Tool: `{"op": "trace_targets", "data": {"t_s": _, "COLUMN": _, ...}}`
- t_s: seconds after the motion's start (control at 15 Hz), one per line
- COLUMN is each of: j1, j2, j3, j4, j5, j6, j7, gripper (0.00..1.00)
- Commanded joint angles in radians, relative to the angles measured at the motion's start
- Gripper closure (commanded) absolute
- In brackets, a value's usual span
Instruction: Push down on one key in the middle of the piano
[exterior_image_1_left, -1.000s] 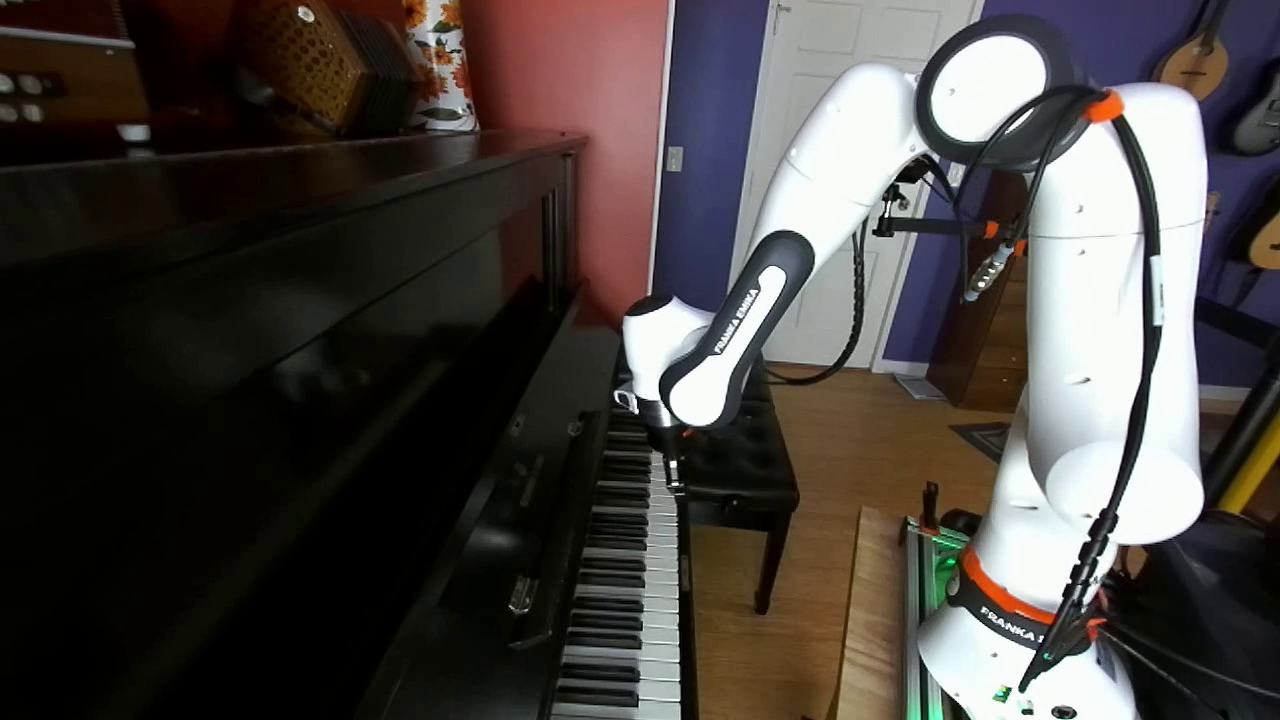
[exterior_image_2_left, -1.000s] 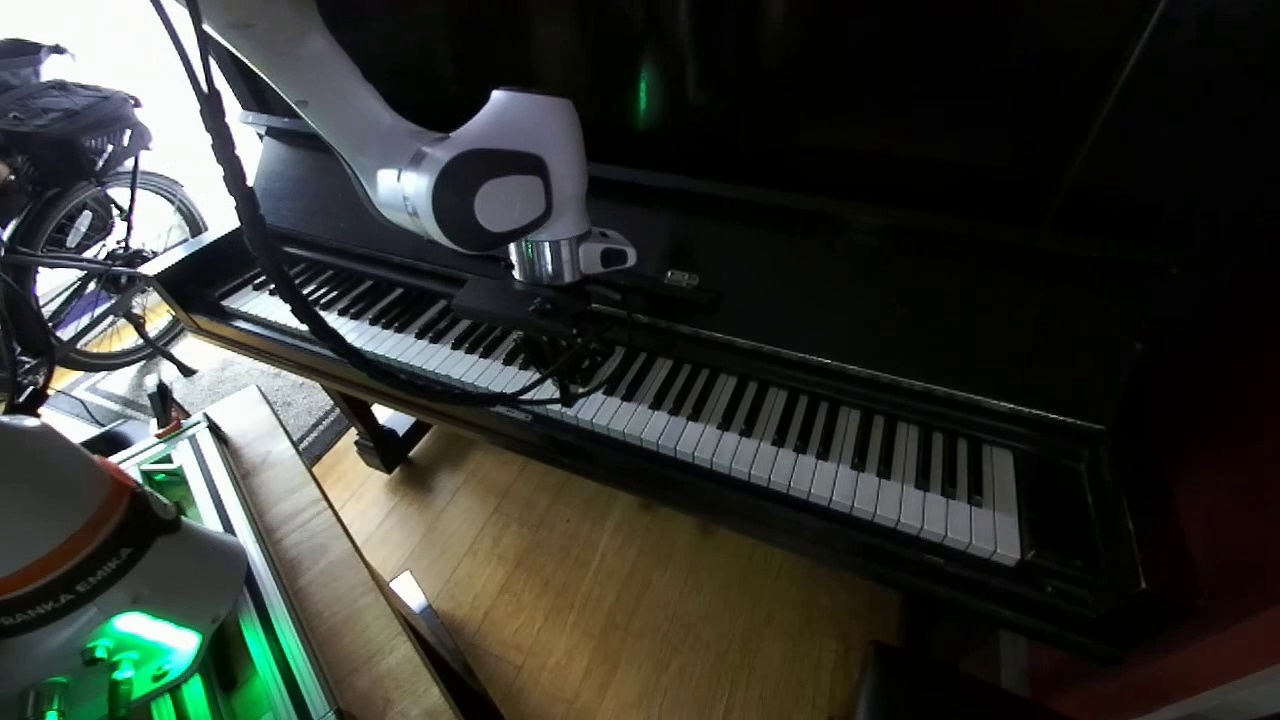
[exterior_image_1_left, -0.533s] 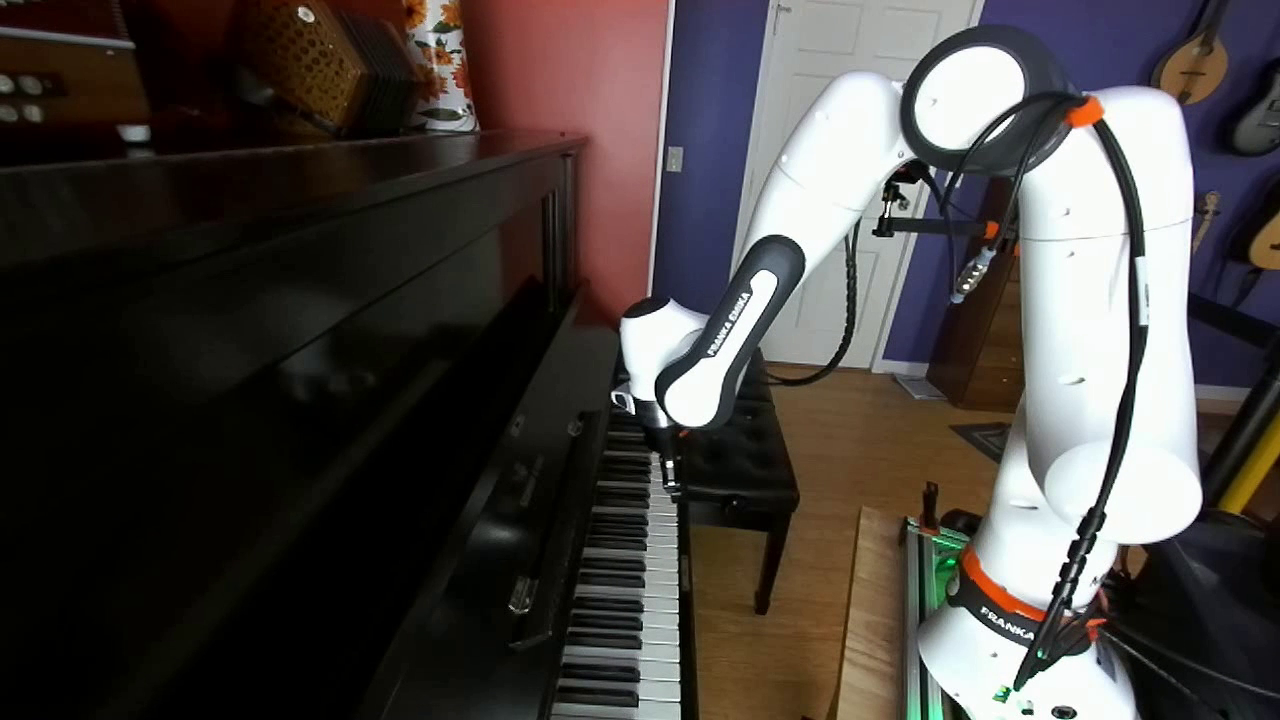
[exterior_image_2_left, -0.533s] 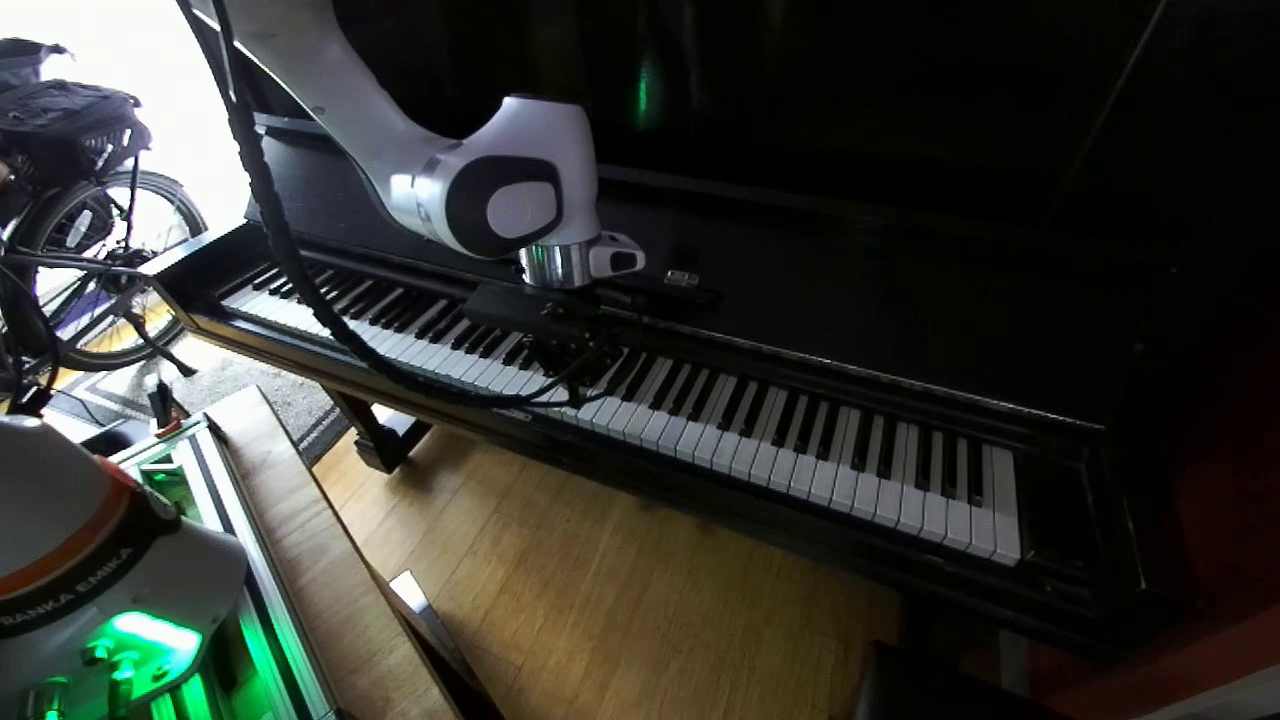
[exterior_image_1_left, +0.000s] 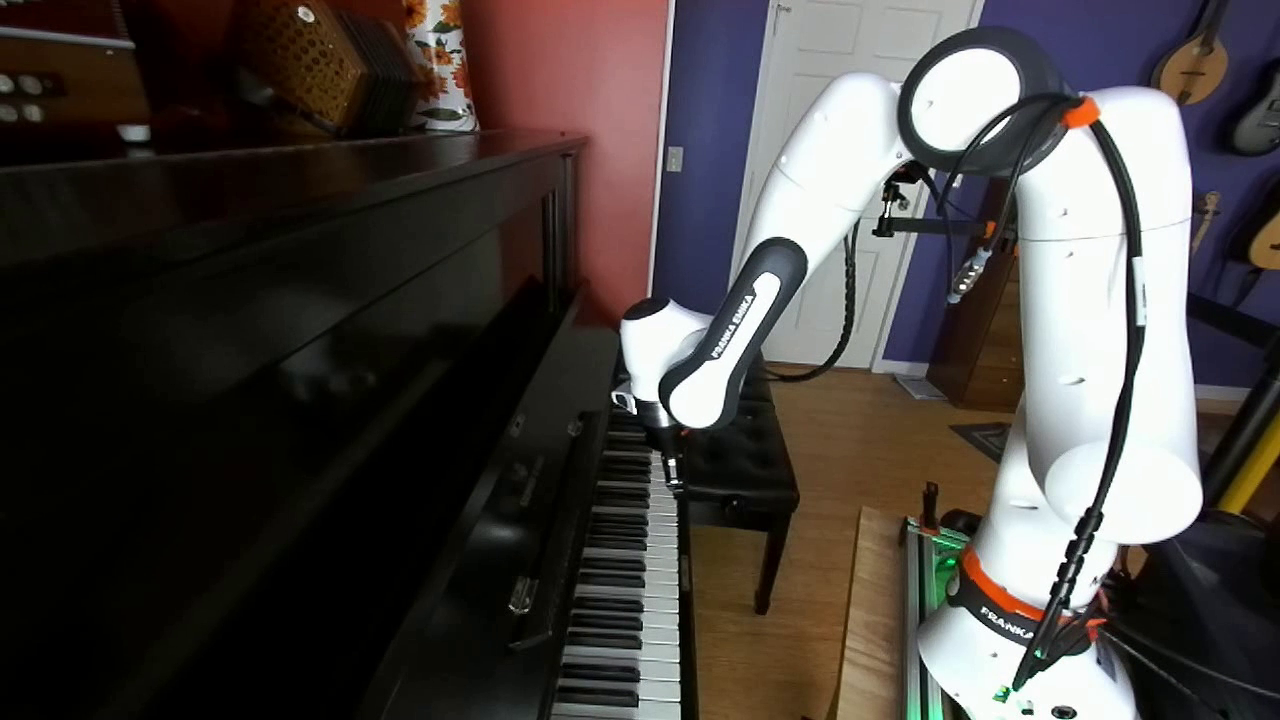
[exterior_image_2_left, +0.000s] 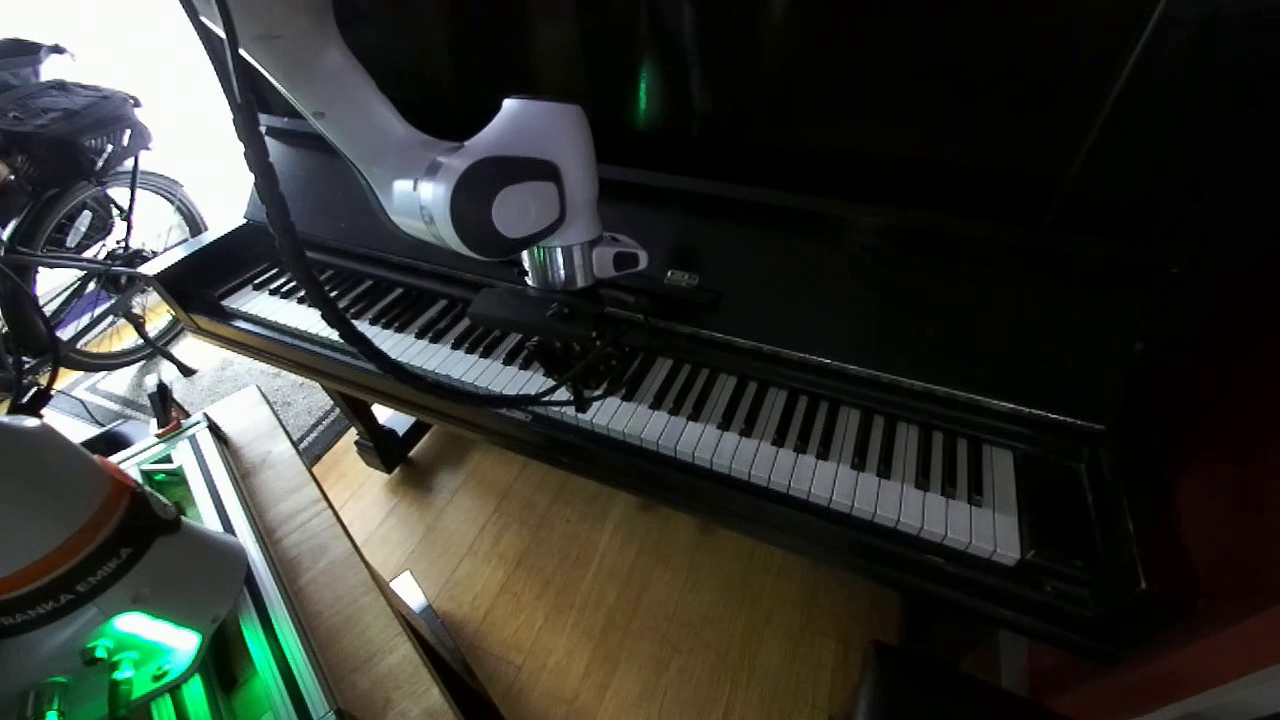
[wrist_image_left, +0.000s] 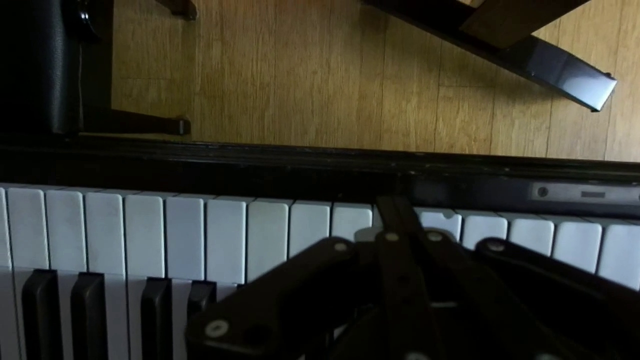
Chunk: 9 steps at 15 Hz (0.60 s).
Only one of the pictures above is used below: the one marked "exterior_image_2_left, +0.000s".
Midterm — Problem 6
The dark panel with pale edge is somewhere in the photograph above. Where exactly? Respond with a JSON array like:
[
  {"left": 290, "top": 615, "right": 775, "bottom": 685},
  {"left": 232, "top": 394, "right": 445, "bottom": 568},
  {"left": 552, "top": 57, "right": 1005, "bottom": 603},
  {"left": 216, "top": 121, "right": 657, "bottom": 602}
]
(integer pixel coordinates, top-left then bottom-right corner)
[{"left": 380, "top": 568, "right": 513, "bottom": 720}]

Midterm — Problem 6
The light wooden board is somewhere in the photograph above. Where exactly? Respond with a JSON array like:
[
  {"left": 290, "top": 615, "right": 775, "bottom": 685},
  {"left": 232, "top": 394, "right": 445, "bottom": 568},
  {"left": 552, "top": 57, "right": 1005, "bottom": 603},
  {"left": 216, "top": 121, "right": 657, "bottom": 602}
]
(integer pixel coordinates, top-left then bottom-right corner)
[{"left": 198, "top": 379, "right": 474, "bottom": 720}]

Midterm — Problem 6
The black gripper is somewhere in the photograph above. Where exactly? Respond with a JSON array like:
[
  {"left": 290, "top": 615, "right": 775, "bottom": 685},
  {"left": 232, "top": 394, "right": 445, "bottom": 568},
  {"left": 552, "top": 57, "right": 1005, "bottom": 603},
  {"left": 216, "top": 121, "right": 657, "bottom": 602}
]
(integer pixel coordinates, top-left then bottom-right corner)
[{"left": 468, "top": 238, "right": 635, "bottom": 412}]

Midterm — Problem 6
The black bicycle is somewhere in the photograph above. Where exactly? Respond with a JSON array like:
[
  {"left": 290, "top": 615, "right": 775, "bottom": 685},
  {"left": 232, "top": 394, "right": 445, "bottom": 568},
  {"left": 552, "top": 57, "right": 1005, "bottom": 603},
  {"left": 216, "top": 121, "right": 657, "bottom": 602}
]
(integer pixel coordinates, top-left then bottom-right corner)
[{"left": 0, "top": 35, "right": 216, "bottom": 405}]

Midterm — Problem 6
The green lit device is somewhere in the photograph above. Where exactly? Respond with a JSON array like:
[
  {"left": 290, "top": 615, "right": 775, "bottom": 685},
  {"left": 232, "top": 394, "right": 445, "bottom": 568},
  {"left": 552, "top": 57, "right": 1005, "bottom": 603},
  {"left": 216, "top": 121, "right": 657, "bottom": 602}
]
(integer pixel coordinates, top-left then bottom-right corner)
[{"left": 113, "top": 412, "right": 344, "bottom": 720}]

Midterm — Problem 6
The black piano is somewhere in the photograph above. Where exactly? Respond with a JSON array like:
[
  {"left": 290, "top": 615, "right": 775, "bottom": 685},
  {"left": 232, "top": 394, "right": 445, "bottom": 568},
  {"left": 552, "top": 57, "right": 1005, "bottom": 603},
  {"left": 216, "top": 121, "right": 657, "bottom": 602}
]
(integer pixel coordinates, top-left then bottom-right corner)
[{"left": 152, "top": 0, "right": 1280, "bottom": 673}]

